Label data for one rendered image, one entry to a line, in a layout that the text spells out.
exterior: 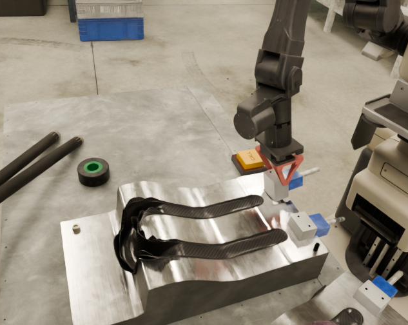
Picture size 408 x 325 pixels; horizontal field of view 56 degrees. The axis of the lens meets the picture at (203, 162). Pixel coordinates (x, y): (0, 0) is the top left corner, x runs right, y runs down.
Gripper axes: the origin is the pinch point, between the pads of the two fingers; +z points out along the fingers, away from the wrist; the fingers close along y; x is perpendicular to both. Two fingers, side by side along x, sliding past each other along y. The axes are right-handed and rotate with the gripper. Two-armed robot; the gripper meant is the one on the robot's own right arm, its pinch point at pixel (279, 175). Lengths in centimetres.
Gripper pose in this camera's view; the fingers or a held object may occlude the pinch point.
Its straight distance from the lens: 89.1
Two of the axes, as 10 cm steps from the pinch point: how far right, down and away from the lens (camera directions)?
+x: 9.2, -3.0, 2.4
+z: 1.3, 8.3, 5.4
